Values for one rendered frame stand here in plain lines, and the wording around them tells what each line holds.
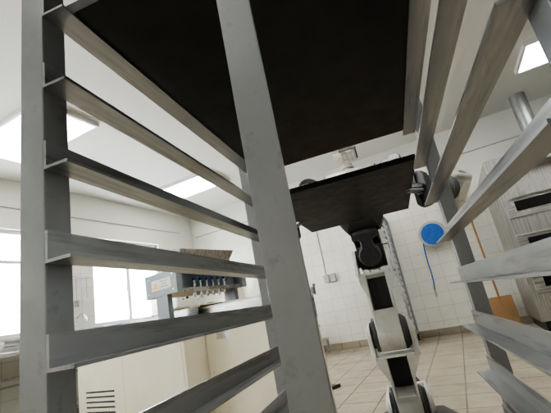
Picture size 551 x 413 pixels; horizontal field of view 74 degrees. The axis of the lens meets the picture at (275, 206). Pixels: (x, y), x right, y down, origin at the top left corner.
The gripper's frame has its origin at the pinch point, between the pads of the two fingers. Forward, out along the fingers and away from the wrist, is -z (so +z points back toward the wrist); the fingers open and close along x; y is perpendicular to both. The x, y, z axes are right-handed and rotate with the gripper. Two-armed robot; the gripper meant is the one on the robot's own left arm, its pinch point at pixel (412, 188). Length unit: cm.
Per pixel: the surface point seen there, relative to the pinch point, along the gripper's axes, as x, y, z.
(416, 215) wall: 75, -311, 376
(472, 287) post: -32.2, 26.8, -25.0
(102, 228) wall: 147, -531, -60
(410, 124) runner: 5.3, 27.0, -28.1
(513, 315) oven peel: -91, -230, 401
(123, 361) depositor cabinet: -42, -226, -69
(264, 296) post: -25, -5, -57
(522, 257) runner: -29, 54, -54
